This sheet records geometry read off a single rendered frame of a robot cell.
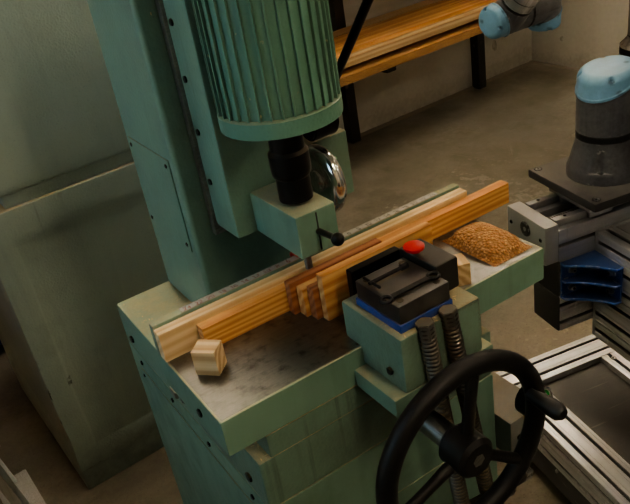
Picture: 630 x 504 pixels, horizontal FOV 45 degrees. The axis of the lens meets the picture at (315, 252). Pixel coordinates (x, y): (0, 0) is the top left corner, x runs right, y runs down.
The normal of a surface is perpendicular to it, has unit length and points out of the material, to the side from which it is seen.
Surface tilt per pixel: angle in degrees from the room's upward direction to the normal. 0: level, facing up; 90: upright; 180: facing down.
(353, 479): 90
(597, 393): 0
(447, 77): 90
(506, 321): 0
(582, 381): 0
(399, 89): 90
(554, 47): 90
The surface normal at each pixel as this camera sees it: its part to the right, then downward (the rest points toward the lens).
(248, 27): -0.14, 0.51
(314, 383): 0.55, 0.33
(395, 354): -0.83, 0.38
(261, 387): -0.15, -0.86
